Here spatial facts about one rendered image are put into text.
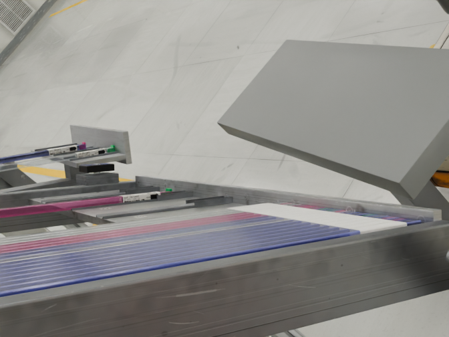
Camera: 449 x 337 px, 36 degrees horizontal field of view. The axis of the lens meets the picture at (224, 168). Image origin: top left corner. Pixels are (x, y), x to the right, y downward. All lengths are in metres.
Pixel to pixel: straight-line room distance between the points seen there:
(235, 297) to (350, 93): 0.72
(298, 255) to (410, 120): 0.53
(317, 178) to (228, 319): 1.69
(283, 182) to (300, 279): 1.76
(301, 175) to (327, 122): 1.10
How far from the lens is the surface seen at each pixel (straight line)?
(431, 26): 2.44
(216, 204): 0.93
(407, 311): 1.66
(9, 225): 1.15
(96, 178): 1.19
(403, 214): 0.71
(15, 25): 8.93
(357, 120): 1.12
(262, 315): 0.53
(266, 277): 0.53
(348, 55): 1.29
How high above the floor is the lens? 1.18
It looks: 26 degrees down
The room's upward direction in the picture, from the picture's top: 47 degrees counter-clockwise
